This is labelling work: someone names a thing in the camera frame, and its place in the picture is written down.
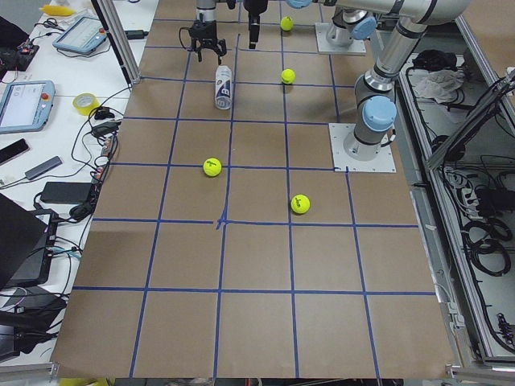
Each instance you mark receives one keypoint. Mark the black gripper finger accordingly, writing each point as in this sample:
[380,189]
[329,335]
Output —
[221,50]
[196,47]
[254,30]

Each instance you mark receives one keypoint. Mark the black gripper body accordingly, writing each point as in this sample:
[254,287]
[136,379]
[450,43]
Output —
[254,9]
[205,32]

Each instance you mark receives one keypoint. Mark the white blue tennis ball can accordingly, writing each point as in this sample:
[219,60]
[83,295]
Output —
[223,87]

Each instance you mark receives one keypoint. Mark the tennis ball far corner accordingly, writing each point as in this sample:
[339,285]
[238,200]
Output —
[286,23]

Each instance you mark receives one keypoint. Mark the tennis ball near base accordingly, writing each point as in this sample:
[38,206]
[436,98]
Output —
[300,204]
[288,76]

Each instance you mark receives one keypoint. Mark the tennis ball table centre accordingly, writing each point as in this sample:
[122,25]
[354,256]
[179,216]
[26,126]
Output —
[212,167]

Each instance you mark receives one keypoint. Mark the far teach pendant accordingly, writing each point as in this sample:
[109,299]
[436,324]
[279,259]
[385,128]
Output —
[83,37]

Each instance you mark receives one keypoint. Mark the teach pendant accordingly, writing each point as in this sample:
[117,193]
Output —
[26,106]
[83,37]

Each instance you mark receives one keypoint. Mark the yellow tape roll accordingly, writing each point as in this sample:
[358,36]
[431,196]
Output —
[85,103]

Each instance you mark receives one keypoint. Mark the yellow banana toy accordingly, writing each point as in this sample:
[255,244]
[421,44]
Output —
[57,10]

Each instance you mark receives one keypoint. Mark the near teach pendant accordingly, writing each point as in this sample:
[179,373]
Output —
[26,106]

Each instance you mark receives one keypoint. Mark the grey usb hub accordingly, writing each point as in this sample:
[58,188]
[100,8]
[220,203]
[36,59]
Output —
[43,168]

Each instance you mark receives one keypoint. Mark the white cloth bundle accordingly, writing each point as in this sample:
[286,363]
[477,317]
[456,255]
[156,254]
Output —
[440,86]

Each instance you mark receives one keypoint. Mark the black power adapter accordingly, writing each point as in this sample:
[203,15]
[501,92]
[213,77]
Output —
[65,192]

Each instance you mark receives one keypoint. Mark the black smartphone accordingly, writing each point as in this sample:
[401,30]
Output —
[13,150]

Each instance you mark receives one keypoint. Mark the black laptop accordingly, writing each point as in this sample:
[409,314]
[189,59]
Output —
[26,241]

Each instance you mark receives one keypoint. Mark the aluminium frame post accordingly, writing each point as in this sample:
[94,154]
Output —
[107,14]

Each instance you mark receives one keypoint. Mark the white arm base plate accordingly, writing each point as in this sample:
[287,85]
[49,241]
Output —
[350,155]
[333,40]

